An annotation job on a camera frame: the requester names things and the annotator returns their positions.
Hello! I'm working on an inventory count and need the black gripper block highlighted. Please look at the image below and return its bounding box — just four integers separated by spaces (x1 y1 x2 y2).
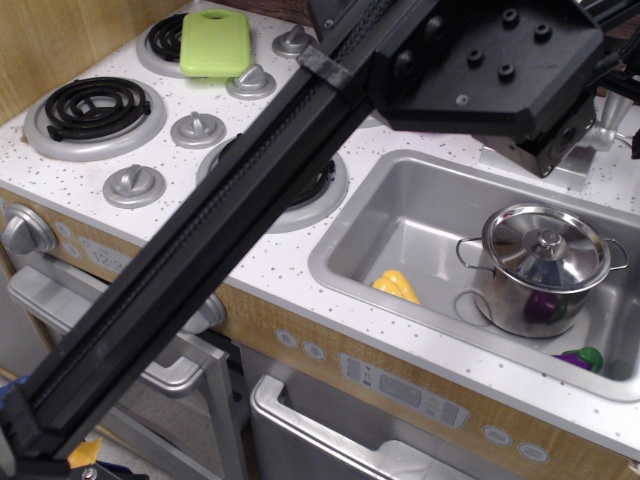
370 1 604 177

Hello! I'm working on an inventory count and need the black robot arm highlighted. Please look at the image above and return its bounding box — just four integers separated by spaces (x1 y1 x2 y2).
1 1 603 469

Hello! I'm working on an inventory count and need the grey toy faucet lever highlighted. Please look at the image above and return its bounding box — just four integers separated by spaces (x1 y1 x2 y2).
577 92 633 152

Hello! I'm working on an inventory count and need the steel pot lid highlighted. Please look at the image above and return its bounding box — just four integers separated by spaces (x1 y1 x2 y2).
481 203 611 293

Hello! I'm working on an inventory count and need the grey plastic sink basin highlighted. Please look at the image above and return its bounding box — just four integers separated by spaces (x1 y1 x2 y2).
309 150 639 402

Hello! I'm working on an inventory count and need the grey stove knob back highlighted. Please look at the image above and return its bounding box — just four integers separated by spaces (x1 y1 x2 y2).
271 25 317 59

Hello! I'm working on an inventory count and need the grey stove knob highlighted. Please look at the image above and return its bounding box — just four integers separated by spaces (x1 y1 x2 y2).
170 111 226 149
103 164 166 209
226 64 276 101
271 25 317 59

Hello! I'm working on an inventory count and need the stainless steel pot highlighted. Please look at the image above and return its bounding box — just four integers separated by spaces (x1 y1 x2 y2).
456 238 629 338

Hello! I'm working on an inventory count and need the centre black coil burner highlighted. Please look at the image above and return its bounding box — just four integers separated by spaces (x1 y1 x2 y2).
196 133 349 234

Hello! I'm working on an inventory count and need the black coil burner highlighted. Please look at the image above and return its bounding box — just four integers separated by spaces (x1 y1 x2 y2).
136 13 186 79
196 133 349 234
24 77 167 162

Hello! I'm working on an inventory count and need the yellow toy pepper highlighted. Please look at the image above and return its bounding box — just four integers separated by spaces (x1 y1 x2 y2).
371 270 421 305

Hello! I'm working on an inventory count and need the purple toy eggplant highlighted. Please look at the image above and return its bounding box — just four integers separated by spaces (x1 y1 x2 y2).
554 347 604 373

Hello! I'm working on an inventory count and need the green plastic cutting board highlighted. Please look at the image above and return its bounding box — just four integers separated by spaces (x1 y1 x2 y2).
179 8 252 78

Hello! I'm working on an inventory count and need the back left black coil burner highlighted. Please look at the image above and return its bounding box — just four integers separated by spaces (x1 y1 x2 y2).
136 13 186 79

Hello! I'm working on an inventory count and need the grey oven dial right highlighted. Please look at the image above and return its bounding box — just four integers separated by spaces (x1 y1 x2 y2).
181 294 227 335

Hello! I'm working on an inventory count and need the grey oven dial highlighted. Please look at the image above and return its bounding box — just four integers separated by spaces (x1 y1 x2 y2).
1 204 58 255
181 294 227 335

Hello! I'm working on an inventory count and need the grey stove knob front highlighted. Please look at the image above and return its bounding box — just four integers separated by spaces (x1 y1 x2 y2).
103 164 166 209

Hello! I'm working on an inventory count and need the silver dishwasher door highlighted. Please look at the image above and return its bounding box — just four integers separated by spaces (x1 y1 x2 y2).
251 375 509 479

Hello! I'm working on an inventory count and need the front left black coil burner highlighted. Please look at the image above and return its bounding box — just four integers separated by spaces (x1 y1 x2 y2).
24 77 167 162

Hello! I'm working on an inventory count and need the grey oven dial left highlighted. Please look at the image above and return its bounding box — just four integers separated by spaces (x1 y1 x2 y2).
1 204 58 255

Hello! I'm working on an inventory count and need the silver oven door handle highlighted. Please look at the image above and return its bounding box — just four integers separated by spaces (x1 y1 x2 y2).
8 266 227 398

